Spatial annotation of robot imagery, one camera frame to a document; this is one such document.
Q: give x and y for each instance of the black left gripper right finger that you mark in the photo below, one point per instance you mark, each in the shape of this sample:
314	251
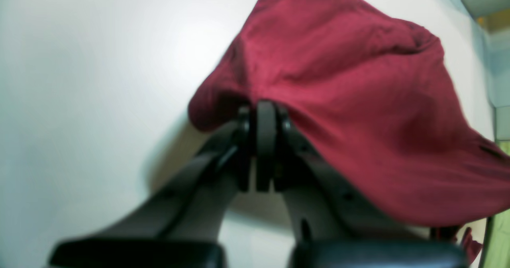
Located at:
334	225

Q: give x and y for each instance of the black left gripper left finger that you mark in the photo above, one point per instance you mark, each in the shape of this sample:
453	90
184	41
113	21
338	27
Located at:
178	227

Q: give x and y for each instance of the green cloth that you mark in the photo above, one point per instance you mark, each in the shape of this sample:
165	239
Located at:
496	251

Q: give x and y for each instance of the dark red t-shirt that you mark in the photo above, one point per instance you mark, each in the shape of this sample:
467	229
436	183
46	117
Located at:
372	94

